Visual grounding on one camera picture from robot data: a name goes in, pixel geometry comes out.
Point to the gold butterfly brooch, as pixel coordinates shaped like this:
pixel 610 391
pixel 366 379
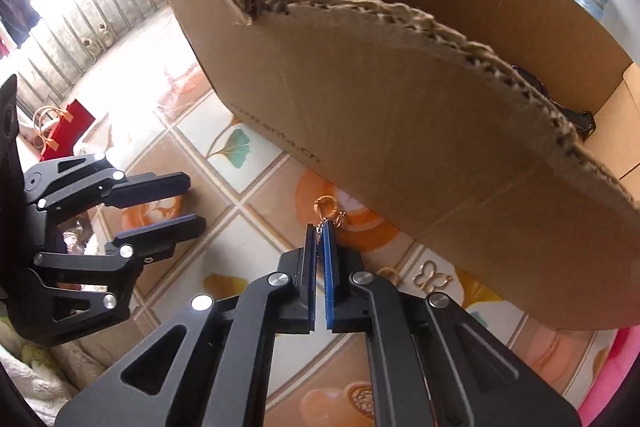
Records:
pixel 429 279

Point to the pink floral blanket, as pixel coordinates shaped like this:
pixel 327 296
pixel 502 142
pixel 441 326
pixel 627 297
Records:
pixel 616 366

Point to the purple kids smartwatch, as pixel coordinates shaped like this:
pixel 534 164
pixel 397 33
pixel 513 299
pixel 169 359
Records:
pixel 584 122

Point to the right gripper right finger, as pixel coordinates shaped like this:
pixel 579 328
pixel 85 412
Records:
pixel 431 363

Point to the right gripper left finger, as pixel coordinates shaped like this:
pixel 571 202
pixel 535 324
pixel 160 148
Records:
pixel 210 364

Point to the red gift bag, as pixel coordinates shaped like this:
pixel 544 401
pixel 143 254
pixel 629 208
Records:
pixel 72 122

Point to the gold ring earring with charm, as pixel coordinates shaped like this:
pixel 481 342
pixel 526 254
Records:
pixel 328 209

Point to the brown cardboard box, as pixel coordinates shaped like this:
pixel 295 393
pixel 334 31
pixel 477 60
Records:
pixel 413 108

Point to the patterned tablecloth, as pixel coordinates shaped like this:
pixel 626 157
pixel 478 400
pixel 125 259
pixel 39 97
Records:
pixel 258 203

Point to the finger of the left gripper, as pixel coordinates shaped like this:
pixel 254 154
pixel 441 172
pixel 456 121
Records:
pixel 75 193
pixel 125 256

